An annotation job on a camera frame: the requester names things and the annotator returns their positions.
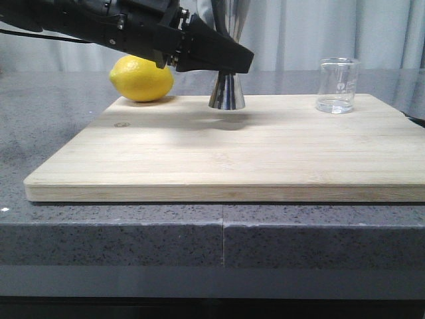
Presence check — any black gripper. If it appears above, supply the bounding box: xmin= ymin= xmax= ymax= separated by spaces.
xmin=106 ymin=1 xmax=254 ymax=73

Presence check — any steel double jigger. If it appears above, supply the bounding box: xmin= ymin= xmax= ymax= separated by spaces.
xmin=209 ymin=0 xmax=250 ymax=110

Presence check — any glass beaker with liquid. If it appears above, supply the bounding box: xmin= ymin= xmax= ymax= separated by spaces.
xmin=315 ymin=57 xmax=360 ymax=114

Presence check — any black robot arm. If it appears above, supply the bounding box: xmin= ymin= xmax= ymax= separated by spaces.
xmin=1 ymin=1 xmax=254 ymax=74

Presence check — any yellow lemon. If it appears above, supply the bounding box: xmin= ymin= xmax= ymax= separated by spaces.
xmin=109 ymin=55 xmax=174 ymax=102

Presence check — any wooden cutting board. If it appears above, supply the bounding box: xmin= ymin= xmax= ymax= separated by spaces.
xmin=24 ymin=94 xmax=424 ymax=202

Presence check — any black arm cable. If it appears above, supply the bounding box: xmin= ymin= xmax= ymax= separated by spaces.
xmin=0 ymin=28 xmax=90 ymax=44

